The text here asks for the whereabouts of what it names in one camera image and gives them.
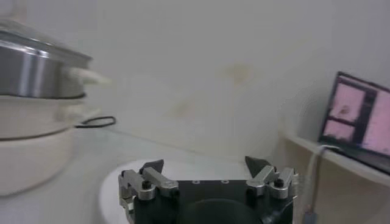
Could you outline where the white side desk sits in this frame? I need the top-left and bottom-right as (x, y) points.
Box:
(278, 130), (390, 224)

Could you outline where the white round plate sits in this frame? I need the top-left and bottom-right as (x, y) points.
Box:
(97, 158), (254, 224)

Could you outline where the cream electric cooker base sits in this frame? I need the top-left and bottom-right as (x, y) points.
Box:
(0, 67), (112, 197)

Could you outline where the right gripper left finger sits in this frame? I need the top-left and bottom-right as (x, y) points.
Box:
(118, 159), (180, 214)

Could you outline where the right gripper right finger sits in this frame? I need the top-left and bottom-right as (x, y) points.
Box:
(245, 155), (299, 204)

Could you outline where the black laptop pink screen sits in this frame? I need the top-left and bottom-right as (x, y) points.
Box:
(316, 71), (390, 176)

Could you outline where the black cooker power cord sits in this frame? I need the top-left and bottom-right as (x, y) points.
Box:
(74, 116), (118, 130)

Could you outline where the white laptop charger cable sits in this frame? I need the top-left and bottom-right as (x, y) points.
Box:
(305, 144), (342, 214)

